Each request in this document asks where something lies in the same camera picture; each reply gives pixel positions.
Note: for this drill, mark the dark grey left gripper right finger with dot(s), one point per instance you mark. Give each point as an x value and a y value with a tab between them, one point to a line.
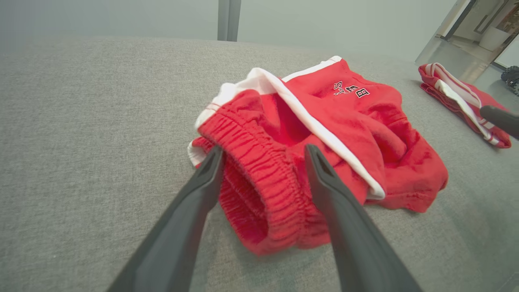
357	243

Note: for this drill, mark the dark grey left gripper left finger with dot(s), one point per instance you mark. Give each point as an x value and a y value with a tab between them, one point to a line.
178	235

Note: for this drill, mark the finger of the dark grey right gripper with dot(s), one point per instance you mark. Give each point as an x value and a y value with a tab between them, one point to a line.
505	119

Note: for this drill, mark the red white numbered jersey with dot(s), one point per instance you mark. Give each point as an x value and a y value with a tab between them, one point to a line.
478	95

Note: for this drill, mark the red white-trimmed shorts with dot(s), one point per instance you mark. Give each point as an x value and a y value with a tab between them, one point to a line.
365	129

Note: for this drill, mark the black knobby wheel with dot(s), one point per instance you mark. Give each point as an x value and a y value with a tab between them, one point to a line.
511	79

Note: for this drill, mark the white box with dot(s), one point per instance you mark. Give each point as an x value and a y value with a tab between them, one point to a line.
494	39

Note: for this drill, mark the black door frame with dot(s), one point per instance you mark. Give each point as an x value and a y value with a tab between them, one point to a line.
461	19

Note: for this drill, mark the grey metal partition post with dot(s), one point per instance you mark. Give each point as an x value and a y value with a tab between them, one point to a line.
229	20

